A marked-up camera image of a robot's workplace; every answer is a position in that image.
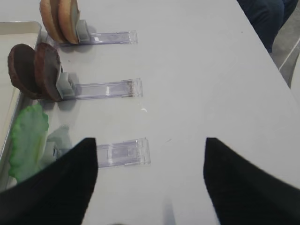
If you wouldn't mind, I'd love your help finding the clear patty pusher track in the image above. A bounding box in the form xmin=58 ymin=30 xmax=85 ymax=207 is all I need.
xmin=56 ymin=72 xmax=143 ymax=101

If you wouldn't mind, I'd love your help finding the brown meat patty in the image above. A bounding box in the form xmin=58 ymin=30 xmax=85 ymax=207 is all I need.
xmin=7 ymin=44 xmax=42 ymax=99
xmin=34 ymin=43 xmax=61 ymax=102

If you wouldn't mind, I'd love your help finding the person in grey shirt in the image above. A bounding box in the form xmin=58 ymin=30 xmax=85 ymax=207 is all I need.
xmin=238 ymin=0 xmax=299 ymax=53

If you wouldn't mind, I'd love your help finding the bread slice rack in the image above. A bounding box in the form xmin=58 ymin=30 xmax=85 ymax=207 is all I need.
xmin=40 ymin=0 xmax=66 ymax=43
xmin=58 ymin=0 xmax=80 ymax=44

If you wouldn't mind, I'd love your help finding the white rectangular tray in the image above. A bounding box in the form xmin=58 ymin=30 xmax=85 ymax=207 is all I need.
xmin=0 ymin=20 xmax=42 ymax=162

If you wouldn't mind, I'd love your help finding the brown meat patty left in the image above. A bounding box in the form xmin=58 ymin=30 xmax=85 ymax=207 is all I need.
xmin=7 ymin=44 xmax=42 ymax=99

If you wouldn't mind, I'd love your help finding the brown meat patty right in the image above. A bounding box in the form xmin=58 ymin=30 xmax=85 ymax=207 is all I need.
xmin=34 ymin=43 xmax=61 ymax=102

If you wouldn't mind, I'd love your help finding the bread slice left rack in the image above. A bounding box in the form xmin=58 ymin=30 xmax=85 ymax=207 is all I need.
xmin=40 ymin=0 xmax=66 ymax=43

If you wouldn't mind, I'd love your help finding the clear bread pusher track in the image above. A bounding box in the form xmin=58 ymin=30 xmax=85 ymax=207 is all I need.
xmin=46 ymin=20 xmax=138 ymax=47

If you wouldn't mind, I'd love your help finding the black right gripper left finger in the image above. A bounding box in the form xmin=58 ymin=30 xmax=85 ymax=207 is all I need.
xmin=0 ymin=138 xmax=98 ymax=225

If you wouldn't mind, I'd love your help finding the clear lettuce pusher track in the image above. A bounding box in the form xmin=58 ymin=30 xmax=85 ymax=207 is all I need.
xmin=44 ymin=137 xmax=151 ymax=168

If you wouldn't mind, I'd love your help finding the green lettuce leaf in rack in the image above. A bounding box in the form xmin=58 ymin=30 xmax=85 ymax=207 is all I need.
xmin=8 ymin=104 xmax=49 ymax=183

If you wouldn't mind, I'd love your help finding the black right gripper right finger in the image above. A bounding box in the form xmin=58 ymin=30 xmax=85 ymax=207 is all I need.
xmin=203 ymin=137 xmax=300 ymax=225

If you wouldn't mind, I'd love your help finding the bread slice right rack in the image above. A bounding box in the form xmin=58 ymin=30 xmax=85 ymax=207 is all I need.
xmin=58 ymin=0 xmax=80 ymax=44

